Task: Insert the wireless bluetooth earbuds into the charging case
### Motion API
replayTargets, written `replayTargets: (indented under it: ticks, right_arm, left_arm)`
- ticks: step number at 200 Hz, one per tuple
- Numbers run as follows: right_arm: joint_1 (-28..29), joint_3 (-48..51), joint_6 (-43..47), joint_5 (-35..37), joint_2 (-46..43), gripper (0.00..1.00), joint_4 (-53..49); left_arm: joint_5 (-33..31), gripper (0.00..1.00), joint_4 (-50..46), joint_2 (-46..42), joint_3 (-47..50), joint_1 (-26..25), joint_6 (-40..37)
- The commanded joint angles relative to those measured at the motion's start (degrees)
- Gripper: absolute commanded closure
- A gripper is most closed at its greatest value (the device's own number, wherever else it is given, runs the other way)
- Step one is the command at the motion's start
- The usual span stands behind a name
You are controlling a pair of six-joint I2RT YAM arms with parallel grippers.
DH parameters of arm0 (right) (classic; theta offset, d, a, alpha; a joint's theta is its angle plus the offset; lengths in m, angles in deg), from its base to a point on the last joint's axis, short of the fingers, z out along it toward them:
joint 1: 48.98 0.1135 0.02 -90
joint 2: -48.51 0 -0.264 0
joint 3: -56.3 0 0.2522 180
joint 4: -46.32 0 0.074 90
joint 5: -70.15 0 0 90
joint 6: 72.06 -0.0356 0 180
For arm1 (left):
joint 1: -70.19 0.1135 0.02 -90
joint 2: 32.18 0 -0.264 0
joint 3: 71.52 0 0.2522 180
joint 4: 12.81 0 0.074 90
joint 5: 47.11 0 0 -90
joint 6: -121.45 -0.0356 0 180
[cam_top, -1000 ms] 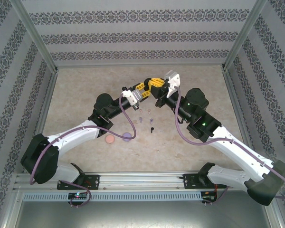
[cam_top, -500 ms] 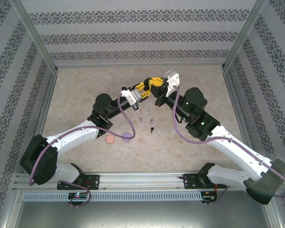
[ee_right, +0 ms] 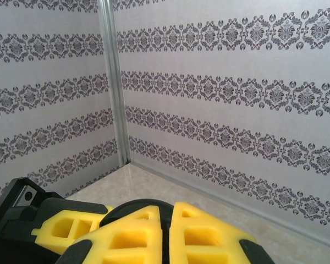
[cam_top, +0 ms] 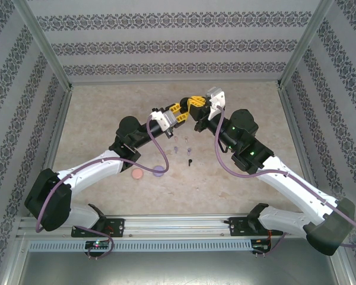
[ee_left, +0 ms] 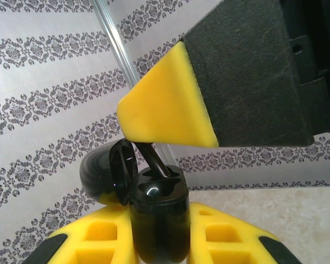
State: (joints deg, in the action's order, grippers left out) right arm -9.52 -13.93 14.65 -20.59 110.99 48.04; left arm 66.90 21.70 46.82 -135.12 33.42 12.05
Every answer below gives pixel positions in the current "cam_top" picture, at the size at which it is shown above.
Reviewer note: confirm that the purple round charging case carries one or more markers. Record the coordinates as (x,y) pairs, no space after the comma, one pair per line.
(158,173)

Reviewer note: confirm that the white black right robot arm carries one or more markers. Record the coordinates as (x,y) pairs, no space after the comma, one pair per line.
(299,184)

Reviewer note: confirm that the aluminium frame post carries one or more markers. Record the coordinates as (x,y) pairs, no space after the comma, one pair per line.
(41,41)
(307,41)

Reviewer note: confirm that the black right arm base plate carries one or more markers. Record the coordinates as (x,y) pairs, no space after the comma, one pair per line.
(237,227)

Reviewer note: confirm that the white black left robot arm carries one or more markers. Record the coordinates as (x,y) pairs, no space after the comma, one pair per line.
(92,166)

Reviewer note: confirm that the pink round charging case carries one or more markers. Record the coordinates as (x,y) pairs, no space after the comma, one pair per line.
(137,174)

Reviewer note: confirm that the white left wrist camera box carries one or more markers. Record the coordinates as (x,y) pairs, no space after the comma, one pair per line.
(163,118)

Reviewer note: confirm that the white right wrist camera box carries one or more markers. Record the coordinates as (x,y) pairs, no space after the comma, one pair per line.
(216,98)

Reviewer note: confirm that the grey metal shelf panel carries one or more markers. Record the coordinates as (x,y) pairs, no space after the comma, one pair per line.
(178,270)

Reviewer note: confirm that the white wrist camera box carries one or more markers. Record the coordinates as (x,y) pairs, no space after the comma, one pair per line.
(163,118)
(216,98)

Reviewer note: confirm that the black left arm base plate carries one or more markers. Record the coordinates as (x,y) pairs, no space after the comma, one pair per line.
(117,227)

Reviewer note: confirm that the aluminium side rail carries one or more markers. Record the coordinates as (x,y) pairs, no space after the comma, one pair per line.
(290,118)
(54,142)

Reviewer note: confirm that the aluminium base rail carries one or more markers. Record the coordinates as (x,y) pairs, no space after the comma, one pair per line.
(172,227)

